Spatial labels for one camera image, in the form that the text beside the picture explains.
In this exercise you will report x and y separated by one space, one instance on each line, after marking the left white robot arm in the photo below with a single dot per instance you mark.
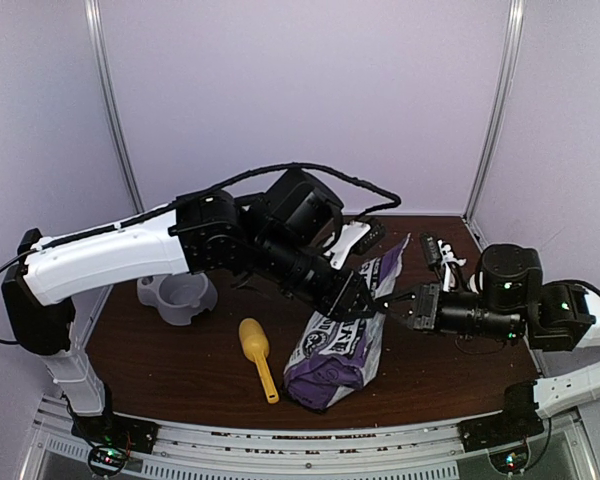
292 234

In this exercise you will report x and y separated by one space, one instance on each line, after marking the purple pet food bag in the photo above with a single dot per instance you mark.
332 360

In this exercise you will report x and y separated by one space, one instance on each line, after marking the yellow plastic scoop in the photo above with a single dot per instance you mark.
255 347

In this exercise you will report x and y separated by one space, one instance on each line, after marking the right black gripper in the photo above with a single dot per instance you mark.
427 307

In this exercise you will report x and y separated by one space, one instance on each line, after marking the right aluminium frame post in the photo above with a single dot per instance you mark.
509 59

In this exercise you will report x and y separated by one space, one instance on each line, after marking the aluminium frame post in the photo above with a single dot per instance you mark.
509 59
98 41

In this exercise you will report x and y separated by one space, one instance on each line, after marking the front aluminium rail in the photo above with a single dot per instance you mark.
431 450

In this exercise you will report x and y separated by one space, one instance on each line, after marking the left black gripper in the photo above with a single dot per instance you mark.
342 309

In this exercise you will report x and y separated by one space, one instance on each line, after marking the left aluminium frame post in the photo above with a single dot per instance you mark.
98 41

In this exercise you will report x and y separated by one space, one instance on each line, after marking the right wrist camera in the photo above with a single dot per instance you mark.
441 259

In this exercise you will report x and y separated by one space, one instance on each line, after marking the grey double pet feeder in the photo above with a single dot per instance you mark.
177 298

